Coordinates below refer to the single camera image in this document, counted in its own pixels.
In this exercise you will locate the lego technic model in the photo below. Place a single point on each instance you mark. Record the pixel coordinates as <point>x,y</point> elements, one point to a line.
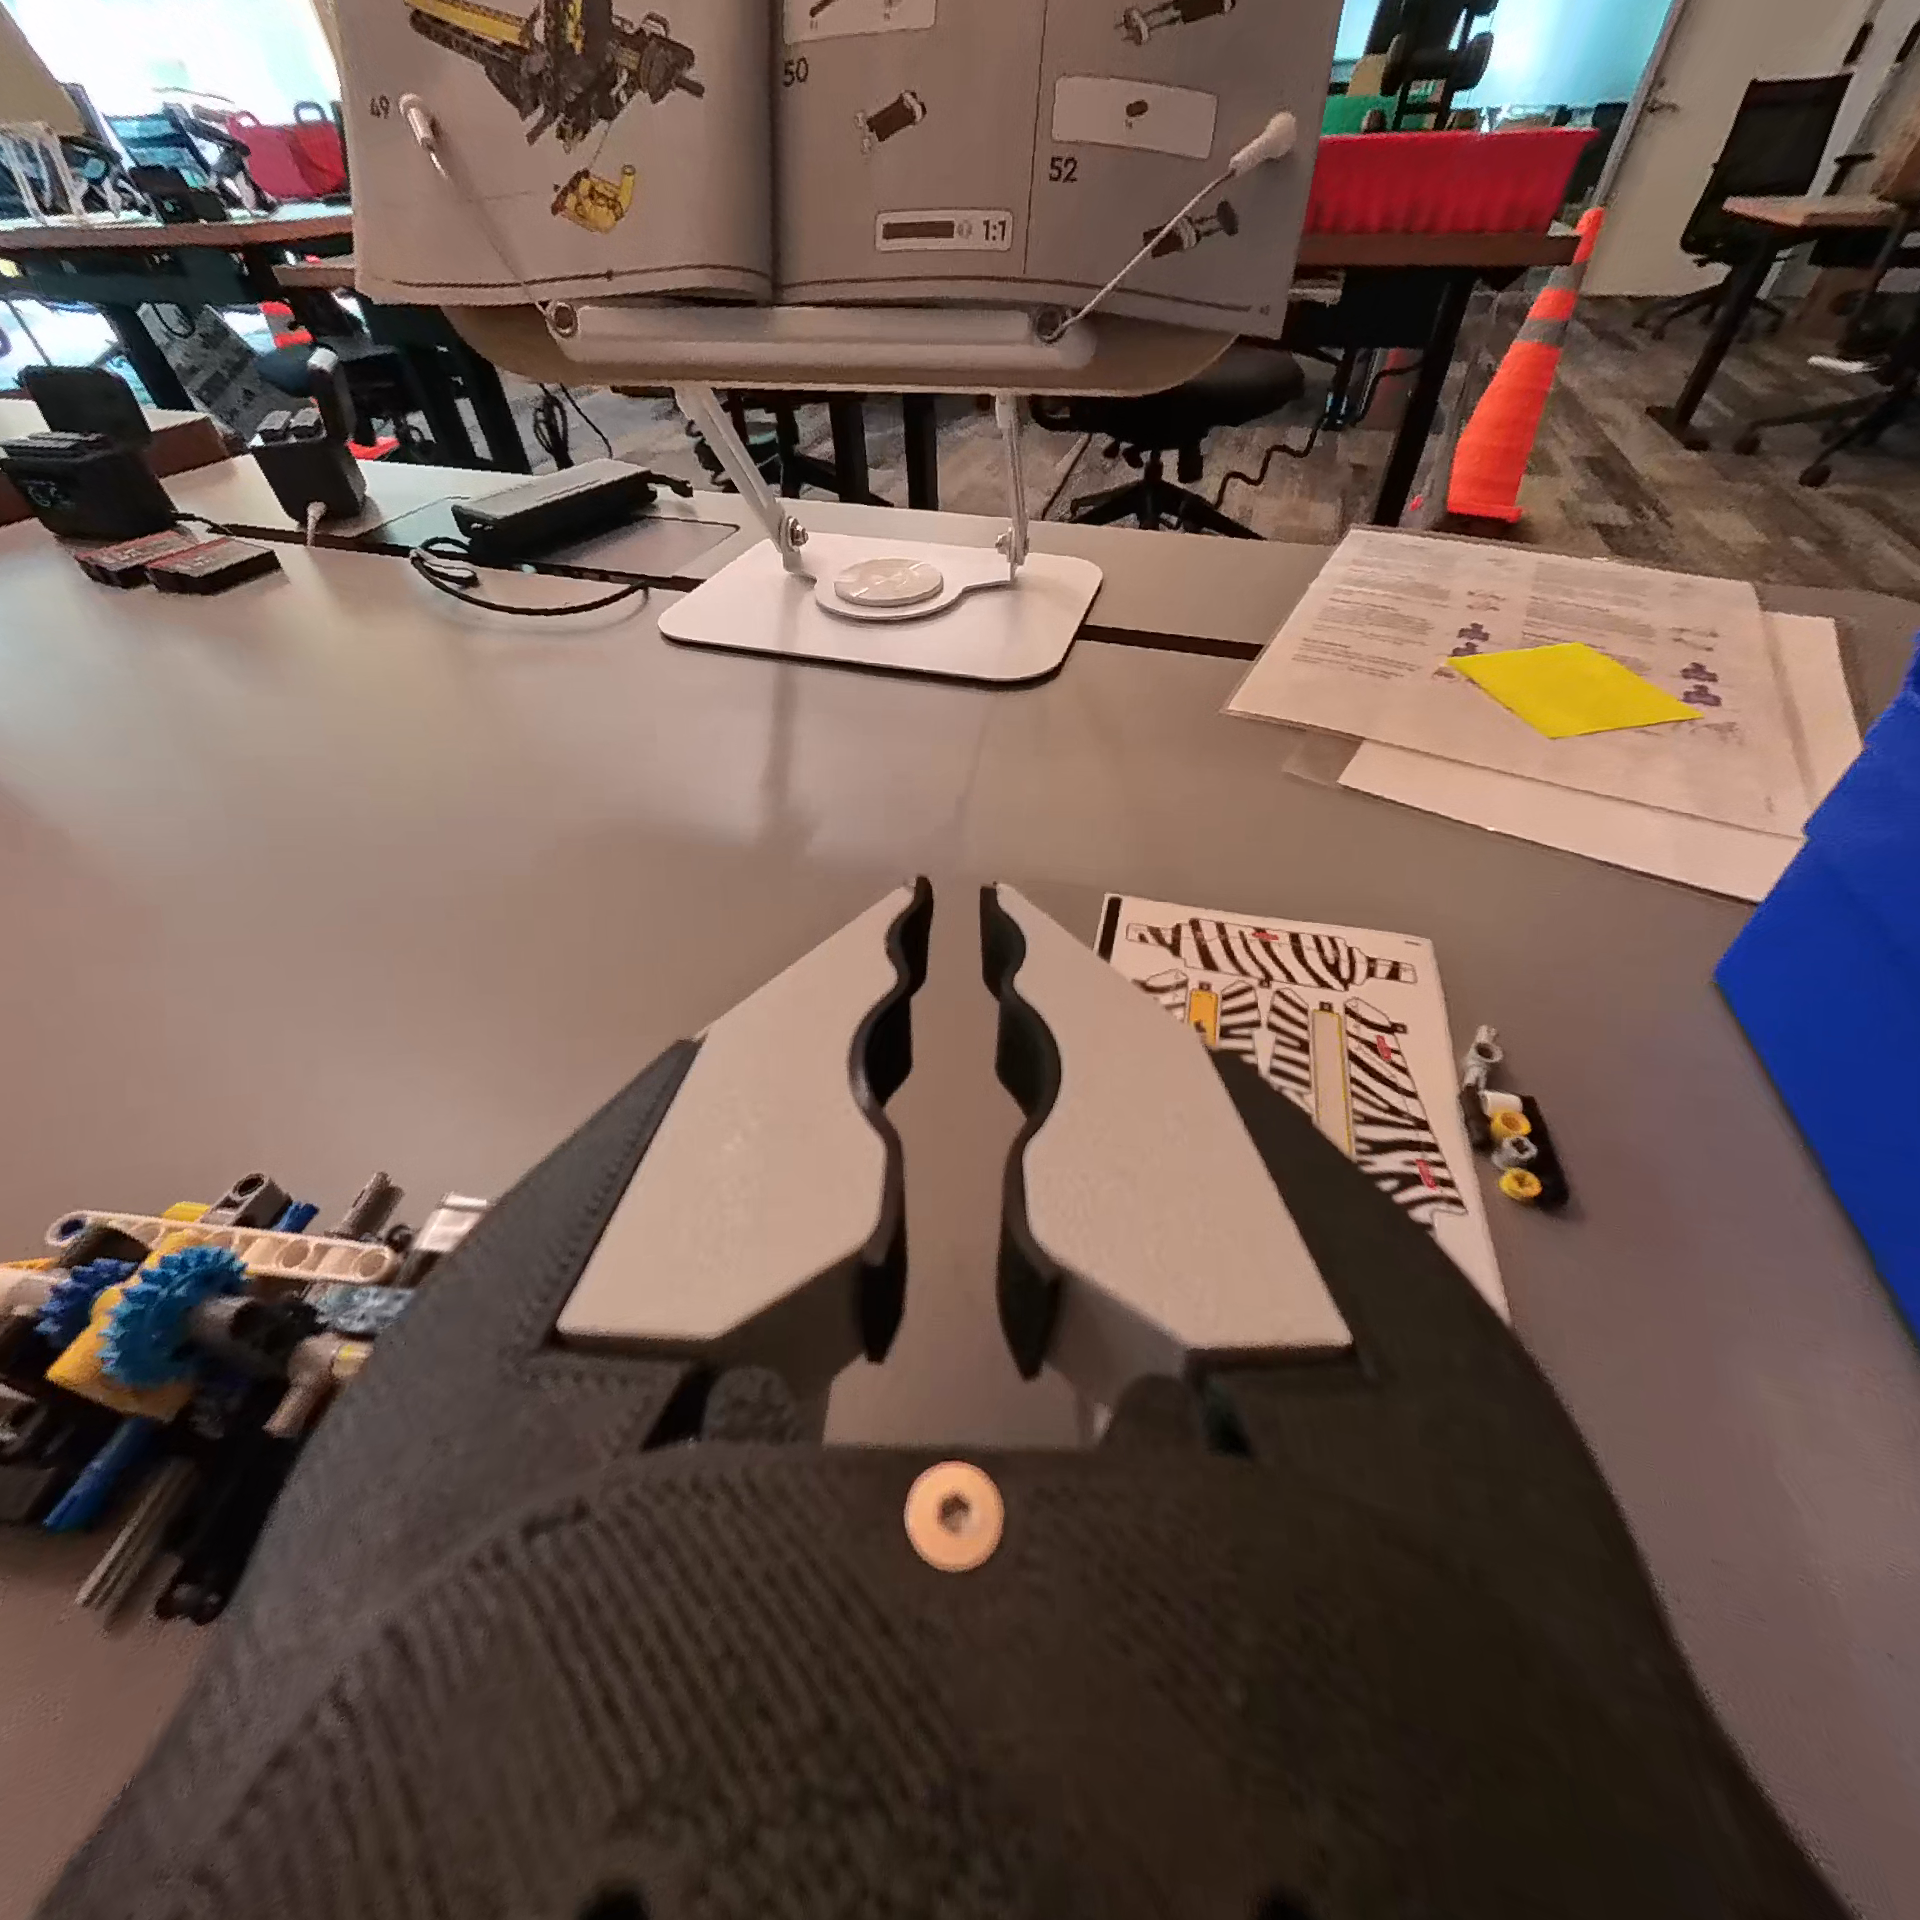
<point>168,1334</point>

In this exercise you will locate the lego instruction booklet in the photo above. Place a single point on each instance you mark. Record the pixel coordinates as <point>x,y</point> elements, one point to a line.
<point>900,148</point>

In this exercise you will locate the plain white paper sheet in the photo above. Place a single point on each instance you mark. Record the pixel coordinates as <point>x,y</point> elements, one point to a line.
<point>1575,846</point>

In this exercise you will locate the black stool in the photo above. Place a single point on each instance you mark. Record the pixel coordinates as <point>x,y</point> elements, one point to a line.
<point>1185,391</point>

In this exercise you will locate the black lego beam yellow pins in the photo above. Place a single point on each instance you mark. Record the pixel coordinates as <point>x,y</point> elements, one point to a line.
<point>1544,1178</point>

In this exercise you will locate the red plastic bin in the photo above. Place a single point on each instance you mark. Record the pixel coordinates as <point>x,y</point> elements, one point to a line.
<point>1441,180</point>

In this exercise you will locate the black power adapter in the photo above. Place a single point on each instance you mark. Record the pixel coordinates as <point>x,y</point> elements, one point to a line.
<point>555,504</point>

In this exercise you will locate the zebra striped sticker sheet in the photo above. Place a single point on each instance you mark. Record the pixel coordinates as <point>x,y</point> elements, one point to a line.
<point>1320,974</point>

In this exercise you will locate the black office chair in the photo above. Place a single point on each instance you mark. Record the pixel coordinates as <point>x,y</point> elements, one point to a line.
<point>1761,148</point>

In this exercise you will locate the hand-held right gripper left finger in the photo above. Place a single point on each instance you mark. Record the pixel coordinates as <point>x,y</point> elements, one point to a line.
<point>732,1184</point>

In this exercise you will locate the black battery charger box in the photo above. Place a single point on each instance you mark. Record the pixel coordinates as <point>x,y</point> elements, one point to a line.
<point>82,469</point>

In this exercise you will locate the silver book stand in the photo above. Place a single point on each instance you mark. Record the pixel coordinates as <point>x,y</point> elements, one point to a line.
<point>721,622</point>

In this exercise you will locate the black charger dock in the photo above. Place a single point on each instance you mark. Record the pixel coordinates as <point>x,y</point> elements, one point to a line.
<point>305,465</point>

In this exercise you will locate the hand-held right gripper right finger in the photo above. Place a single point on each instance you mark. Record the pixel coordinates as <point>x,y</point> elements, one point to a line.
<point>1167,1184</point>

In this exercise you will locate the blue plastic bin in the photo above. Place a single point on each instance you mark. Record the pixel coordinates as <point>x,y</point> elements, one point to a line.
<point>1844,1022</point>

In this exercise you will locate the yellow sticky note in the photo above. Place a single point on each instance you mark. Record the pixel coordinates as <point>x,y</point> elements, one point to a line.
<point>1575,691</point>

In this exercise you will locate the orange traffic cone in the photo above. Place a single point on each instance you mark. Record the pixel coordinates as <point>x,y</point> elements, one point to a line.
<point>1515,402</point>

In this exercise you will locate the printed paper sheet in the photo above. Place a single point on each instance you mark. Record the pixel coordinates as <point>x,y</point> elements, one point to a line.
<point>1396,644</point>

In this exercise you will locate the small grey lego connector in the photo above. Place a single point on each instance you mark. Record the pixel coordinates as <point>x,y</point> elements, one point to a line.
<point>1481,1057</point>

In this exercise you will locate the black red battery pack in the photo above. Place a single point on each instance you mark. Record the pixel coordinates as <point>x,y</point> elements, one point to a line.
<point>127,558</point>
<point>219,566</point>

